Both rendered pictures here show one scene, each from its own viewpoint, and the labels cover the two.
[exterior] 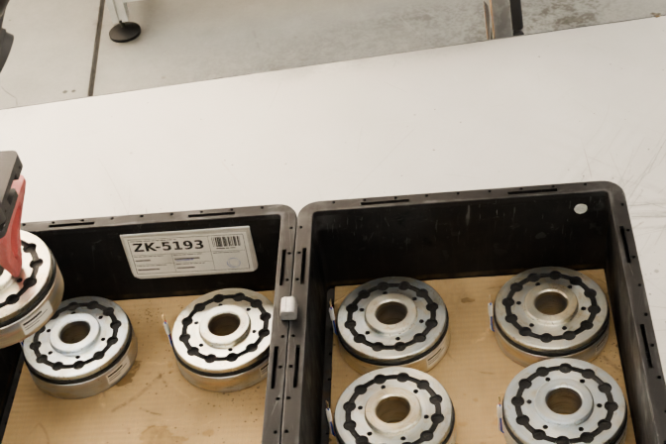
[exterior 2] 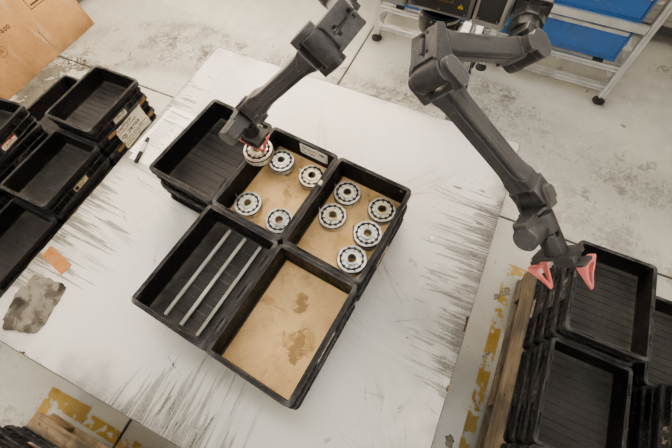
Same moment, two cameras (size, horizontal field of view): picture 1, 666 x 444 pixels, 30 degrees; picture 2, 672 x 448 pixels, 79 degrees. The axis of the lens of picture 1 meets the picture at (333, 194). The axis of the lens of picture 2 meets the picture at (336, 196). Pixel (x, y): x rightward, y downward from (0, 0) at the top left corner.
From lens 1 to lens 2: 0.57 m
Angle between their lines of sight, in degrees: 24
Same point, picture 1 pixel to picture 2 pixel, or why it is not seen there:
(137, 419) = (284, 185)
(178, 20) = (393, 40)
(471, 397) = (353, 219)
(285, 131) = (369, 119)
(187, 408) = (295, 189)
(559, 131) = (435, 155)
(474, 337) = (363, 205)
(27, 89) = not seen: hidden behind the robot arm
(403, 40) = not seen: hidden behind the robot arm
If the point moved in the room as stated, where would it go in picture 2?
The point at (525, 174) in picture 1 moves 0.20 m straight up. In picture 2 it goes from (417, 163) to (425, 134)
